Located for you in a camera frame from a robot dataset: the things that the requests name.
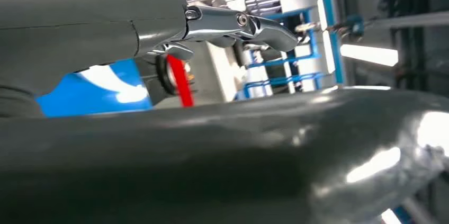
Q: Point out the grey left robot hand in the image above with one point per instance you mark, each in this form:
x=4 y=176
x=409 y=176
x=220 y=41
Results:
x=70 y=22

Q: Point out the red barrier belt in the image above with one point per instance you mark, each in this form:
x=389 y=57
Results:
x=182 y=85

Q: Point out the grey stanchion post black head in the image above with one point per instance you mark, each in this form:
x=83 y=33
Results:
x=149 y=82

